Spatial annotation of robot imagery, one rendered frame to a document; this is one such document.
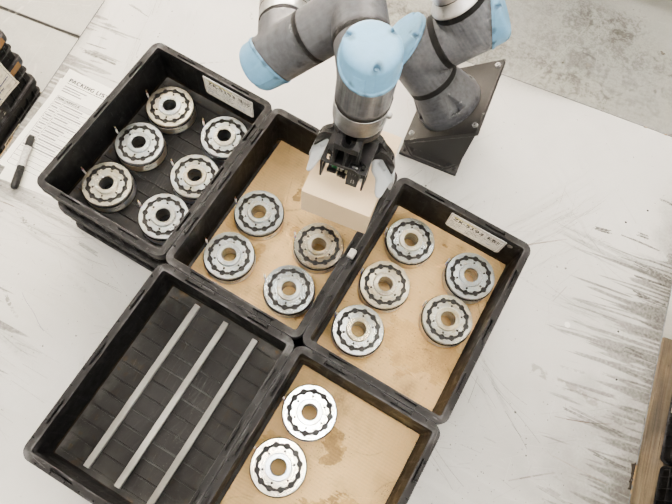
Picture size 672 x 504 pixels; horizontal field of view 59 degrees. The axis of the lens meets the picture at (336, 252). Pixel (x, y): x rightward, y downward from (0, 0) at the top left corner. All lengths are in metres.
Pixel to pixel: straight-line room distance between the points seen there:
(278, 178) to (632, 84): 1.87
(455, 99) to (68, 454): 1.05
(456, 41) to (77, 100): 0.93
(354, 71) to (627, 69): 2.24
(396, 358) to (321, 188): 0.40
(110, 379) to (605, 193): 1.22
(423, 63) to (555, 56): 1.52
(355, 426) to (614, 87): 2.00
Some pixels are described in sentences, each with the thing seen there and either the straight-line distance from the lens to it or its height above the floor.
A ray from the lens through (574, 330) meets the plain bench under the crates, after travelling 1.48.
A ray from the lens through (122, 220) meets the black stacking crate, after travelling 1.32.
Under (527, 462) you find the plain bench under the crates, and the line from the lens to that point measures 1.40.
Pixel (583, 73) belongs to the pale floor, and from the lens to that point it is 2.77.
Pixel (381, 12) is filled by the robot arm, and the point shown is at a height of 1.42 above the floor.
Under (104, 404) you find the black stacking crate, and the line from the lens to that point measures 1.23.
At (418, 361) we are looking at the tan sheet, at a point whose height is 0.83.
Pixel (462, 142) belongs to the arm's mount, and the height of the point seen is 0.84.
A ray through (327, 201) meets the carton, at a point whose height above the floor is 1.12.
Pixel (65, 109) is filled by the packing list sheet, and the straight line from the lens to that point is 1.64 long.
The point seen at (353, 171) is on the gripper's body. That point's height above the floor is 1.23.
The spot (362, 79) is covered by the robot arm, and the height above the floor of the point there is 1.43.
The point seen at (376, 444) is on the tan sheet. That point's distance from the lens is 1.18.
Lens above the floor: 2.00
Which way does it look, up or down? 70 degrees down
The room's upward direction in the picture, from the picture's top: 12 degrees clockwise
